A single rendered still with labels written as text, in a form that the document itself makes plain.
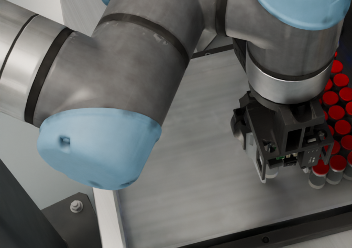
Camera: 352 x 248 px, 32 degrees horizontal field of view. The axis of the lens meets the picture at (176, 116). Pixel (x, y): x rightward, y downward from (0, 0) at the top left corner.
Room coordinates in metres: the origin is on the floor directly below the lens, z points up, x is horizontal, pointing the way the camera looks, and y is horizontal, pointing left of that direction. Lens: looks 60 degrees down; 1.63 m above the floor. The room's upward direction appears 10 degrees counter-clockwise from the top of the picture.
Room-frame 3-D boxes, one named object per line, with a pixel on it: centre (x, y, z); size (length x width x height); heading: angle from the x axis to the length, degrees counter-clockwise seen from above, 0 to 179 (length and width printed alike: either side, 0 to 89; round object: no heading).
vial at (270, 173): (0.31, -0.11, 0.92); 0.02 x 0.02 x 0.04
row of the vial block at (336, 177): (0.38, -0.18, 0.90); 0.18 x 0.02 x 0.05; 4
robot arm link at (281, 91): (0.30, -0.11, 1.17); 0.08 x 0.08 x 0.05
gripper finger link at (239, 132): (0.31, -0.08, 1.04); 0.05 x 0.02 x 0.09; 94
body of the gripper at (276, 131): (0.29, -0.11, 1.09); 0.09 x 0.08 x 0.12; 4
